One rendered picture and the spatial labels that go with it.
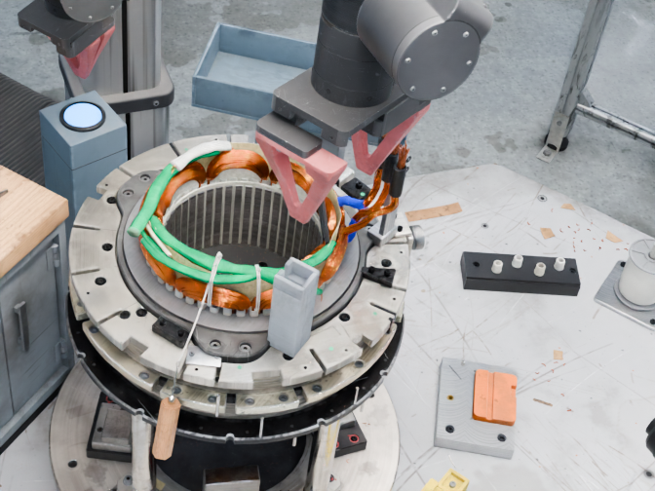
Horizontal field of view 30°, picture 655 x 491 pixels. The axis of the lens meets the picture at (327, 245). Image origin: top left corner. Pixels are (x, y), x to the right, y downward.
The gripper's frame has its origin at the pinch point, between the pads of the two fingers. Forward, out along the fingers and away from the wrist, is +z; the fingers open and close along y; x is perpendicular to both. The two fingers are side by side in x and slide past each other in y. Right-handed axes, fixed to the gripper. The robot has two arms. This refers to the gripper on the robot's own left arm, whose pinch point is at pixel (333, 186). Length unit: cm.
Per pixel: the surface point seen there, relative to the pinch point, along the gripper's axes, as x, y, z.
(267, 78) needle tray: 34, 37, 24
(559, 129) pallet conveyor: 47, 177, 107
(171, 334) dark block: 10.9, -4.6, 20.3
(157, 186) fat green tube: 20.6, 3.6, 14.1
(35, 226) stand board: 31.8, -0.9, 23.2
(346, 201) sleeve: 7.6, 15.3, 14.7
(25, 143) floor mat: 137, 90, 117
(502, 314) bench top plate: 1, 49, 48
